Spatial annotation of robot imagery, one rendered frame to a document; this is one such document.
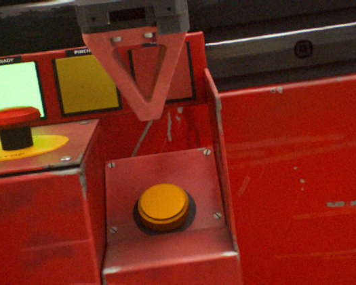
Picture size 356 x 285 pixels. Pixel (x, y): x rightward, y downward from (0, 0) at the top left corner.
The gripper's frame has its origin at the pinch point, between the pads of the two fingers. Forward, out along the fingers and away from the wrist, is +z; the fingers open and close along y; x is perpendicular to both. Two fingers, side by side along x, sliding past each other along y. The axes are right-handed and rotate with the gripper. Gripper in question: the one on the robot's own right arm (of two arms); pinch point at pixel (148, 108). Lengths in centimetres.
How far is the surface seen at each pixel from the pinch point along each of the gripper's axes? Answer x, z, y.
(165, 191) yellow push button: -0.3, 7.5, 1.4
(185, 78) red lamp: -3.1, 2.2, 10.4
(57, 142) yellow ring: 6.9, 2.4, 1.6
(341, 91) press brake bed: -18.4, 10.4, 22.1
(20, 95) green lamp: 10.4, 1.9, 10.7
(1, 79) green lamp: 11.7, 0.4, 11.1
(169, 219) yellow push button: -0.4, 8.6, -0.9
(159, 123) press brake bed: -0.1, 11.4, 22.8
